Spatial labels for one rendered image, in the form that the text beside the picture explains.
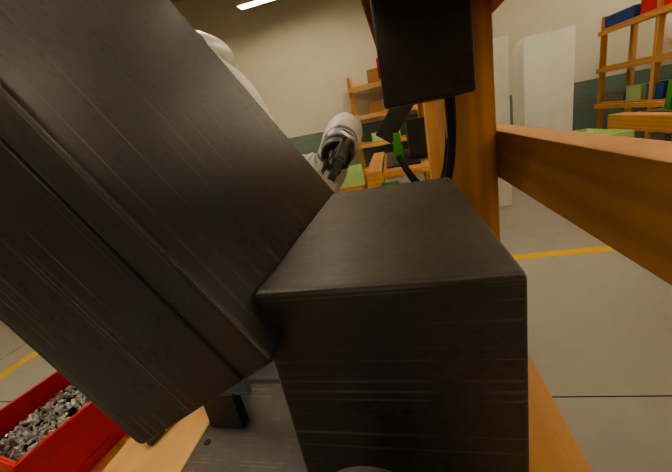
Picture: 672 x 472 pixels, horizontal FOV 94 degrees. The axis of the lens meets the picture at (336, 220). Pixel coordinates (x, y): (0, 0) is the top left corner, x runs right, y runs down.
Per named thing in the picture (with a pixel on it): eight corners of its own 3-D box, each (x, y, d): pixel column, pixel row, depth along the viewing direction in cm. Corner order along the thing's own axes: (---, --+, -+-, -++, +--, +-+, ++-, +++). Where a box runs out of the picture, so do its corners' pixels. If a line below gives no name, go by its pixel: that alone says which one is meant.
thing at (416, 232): (334, 581, 32) (246, 293, 22) (364, 362, 60) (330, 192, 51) (533, 612, 28) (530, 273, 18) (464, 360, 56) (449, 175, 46)
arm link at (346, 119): (367, 132, 80) (348, 174, 87) (370, 115, 93) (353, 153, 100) (328, 115, 79) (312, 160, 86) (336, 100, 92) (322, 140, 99)
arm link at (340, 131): (334, 118, 79) (331, 125, 74) (364, 137, 81) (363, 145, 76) (317, 147, 84) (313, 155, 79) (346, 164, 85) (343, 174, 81)
